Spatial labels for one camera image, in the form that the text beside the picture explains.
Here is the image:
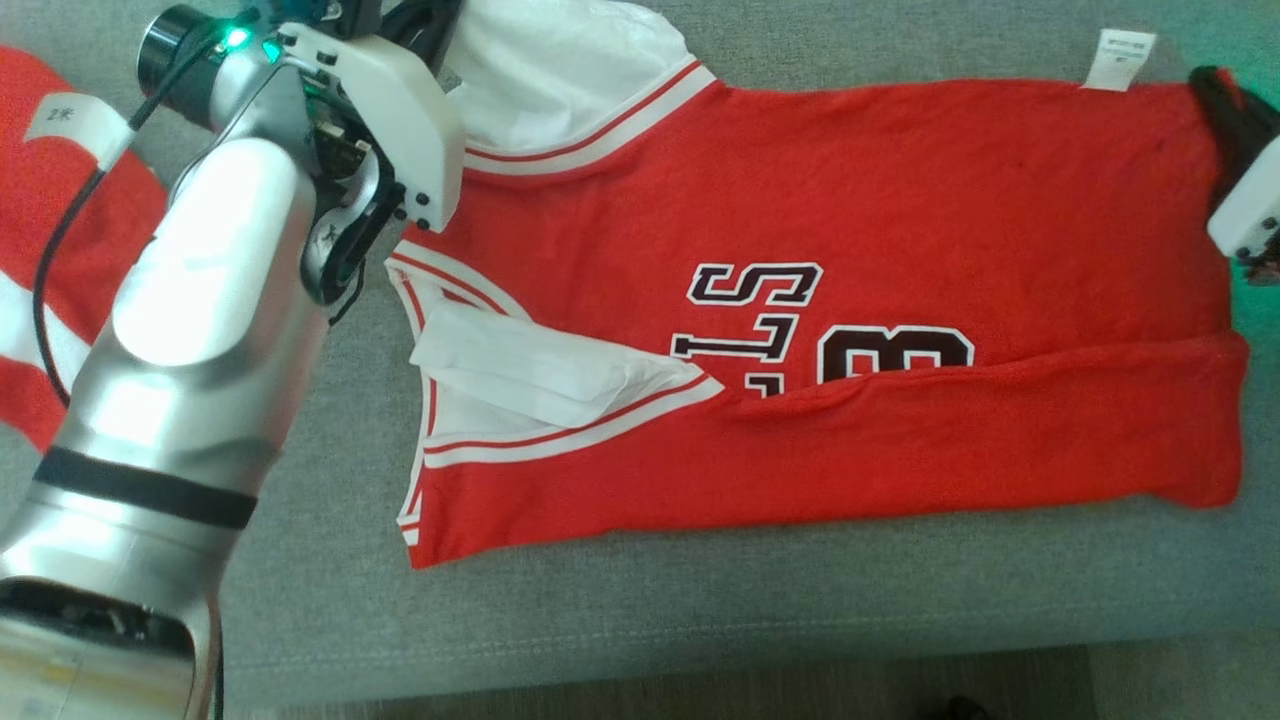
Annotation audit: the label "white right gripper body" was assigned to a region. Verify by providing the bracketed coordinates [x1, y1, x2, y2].
[1207, 135, 1280, 263]

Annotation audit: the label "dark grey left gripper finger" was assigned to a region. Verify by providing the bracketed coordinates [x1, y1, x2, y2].
[380, 0, 441, 63]
[430, 0, 465, 76]

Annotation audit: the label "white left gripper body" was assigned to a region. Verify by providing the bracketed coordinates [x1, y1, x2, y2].
[278, 20, 467, 238]

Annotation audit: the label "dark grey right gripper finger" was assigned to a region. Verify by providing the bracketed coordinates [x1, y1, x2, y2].
[1188, 65, 1269, 189]
[1238, 92, 1280, 149]

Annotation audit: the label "red shorts with white stripe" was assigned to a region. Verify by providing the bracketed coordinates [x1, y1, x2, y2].
[0, 44, 169, 453]

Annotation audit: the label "red basketball jersey white trim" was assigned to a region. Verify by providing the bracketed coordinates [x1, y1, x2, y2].
[384, 0, 1253, 572]

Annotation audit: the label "grey sofa seat cushion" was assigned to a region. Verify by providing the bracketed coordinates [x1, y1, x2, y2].
[0, 0, 1280, 709]

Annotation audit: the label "white cable label tag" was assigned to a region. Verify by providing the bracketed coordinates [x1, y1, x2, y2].
[24, 91, 134, 169]

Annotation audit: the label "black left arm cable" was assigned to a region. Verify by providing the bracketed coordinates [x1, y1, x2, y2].
[32, 28, 219, 409]

